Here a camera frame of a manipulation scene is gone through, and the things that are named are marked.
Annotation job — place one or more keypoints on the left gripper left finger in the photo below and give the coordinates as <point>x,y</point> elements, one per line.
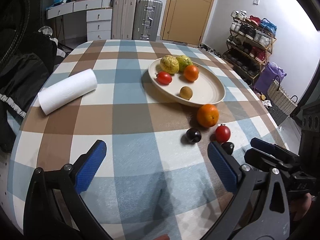
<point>54,208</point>

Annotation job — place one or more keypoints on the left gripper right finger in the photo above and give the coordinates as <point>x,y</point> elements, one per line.
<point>258,208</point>

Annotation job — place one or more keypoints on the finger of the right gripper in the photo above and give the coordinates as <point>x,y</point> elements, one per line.
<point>264,156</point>

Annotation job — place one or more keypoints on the red tomato with stem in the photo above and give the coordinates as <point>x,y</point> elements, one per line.
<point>222,134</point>

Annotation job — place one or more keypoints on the brown kiwi fruit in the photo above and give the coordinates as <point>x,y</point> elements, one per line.
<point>186,93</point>

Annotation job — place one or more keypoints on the orange fruit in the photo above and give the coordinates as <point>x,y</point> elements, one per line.
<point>191,73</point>

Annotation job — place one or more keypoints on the yellow-green passion fruit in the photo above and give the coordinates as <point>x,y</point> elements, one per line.
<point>183,61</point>

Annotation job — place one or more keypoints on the wrinkled yellow passion fruit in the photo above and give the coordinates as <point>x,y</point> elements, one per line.
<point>169,64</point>

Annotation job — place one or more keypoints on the right hand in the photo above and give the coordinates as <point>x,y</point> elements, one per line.
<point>299,207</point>

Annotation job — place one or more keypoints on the dark plum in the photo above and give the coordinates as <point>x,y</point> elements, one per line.
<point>193,135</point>
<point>228,147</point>

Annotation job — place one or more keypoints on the woven basket bag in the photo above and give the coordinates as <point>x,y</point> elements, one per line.
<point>280,98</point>

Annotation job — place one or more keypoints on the orange near plate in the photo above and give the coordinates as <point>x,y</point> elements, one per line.
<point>207,115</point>

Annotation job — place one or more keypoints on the purple bag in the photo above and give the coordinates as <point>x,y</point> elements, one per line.
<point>271,71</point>

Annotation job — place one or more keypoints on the cream round plate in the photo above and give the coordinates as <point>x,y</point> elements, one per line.
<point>207,89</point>

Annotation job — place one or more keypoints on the checkered tablecloth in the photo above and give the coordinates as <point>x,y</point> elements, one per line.
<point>151,181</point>

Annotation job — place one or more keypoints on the white paper towel roll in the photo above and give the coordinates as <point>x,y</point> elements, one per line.
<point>67,90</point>

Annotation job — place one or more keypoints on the wooden shoe rack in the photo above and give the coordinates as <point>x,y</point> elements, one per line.
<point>249,45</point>

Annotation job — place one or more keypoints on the wooden door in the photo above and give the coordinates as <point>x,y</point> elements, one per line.
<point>185,21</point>

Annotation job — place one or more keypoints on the silver suitcase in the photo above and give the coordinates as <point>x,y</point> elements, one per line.
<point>146,21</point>

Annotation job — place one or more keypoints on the beige suitcase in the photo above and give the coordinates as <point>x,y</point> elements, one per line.
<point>123,14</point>

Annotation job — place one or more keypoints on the white drawer desk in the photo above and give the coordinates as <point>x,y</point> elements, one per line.
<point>82,19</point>

